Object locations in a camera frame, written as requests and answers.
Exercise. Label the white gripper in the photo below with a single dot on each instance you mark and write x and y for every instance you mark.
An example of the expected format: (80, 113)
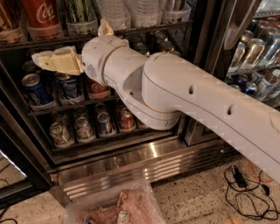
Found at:
(94, 57)

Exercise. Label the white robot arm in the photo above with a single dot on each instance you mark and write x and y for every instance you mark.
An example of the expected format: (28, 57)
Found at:
(157, 89)

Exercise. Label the blue white pepsi can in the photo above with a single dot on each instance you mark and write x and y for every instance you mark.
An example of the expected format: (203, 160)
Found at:
(69, 88)

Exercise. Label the front red cola can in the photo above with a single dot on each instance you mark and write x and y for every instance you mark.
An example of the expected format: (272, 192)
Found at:
(96, 90)

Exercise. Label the red cola can top shelf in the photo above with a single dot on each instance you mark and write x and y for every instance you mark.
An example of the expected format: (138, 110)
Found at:
(42, 16)

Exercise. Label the front blue pepsi can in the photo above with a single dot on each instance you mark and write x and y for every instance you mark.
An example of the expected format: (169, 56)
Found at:
(36, 89)

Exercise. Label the blue can bottom shelf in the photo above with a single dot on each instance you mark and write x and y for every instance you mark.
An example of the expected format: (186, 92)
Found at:
(105, 125)

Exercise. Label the white green can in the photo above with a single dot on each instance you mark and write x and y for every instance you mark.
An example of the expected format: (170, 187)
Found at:
(84, 130)
(61, 135)

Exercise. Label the red can bottom shelf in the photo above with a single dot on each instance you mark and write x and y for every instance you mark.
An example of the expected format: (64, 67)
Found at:
(126, 119)

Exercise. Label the white green can bottom left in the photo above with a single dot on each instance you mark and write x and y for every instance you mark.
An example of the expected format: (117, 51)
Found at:
(61, 135)

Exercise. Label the steel fridge base grille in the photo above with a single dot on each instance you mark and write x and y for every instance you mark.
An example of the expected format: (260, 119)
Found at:
(150, 161)

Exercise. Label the clear plastic bin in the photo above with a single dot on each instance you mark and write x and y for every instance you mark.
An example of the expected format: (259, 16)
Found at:
(127, 203)

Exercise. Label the fridge door handle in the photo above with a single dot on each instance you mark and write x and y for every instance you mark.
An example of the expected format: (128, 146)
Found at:
(240, 17)

